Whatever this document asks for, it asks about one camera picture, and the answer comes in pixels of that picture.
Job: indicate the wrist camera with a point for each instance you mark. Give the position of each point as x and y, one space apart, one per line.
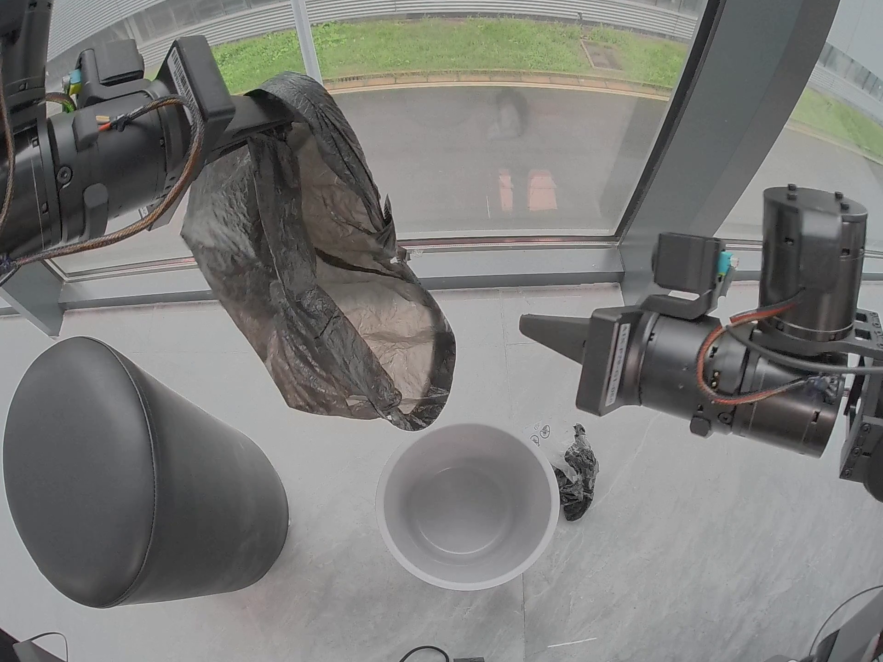
110 66
690 263

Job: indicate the window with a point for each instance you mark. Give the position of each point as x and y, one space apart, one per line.
745 94

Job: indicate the white trash bin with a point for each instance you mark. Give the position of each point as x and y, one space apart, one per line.
469 549

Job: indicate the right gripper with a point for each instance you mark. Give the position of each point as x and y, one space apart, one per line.
690 376

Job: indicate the crumpled black plastic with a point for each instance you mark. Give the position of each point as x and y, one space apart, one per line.
576 480

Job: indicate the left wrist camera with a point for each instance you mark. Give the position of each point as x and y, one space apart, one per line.
110 66

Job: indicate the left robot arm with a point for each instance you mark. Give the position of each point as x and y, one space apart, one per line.
27 45

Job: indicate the black plastic bag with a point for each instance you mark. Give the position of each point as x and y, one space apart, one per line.
296 328

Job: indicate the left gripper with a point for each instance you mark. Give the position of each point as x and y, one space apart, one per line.
117 163

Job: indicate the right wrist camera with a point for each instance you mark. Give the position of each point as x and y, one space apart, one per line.
690 263

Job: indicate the dark grey round chair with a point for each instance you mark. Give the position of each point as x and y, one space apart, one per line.
124 480

